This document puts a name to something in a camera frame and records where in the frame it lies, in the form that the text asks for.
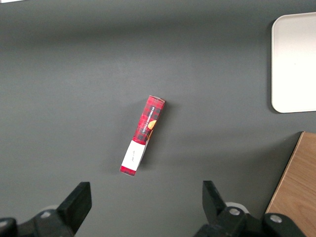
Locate wooden drawer cabinet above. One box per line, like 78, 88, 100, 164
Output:
265, 131, 316, 237

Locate beige plastic tray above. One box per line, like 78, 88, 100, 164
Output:
271, 11, 316, 114

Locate red plaid cookie box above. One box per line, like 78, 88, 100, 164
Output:
119, 95, 165, 178

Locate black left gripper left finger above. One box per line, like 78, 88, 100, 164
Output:
0, 182, 92, 237

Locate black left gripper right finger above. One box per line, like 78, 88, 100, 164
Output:
194, 180, 307, 237

